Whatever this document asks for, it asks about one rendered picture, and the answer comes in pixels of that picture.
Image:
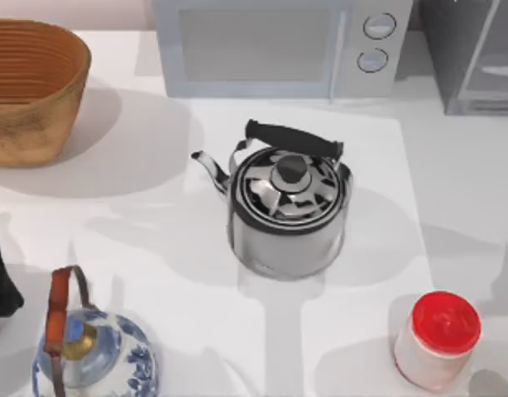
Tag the blue and white porcelain teapot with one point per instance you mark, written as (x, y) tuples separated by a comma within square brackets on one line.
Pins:
[(97, 351)]

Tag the pale microwave oven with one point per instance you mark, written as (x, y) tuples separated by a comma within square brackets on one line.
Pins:
[(258, 45)]

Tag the grey microwave knob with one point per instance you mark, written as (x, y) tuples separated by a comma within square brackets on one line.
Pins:
[(372, 60), (379, 25)]

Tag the white jar with red lid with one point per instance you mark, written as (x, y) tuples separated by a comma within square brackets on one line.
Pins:
[(438, 339)]

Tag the woven brown basket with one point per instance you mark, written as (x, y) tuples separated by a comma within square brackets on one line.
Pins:
[(28, 95)]

